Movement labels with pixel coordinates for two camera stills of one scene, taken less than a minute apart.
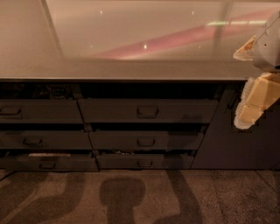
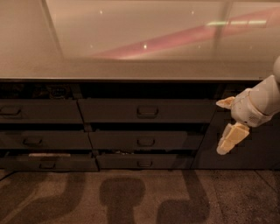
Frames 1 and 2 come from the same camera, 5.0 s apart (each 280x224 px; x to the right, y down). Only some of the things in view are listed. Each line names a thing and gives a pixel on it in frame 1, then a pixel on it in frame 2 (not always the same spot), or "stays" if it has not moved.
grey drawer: (45, 139) stays
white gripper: (268, 52) → (244, 108)
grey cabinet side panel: (223, 146) stays
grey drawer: (148, 110) stays
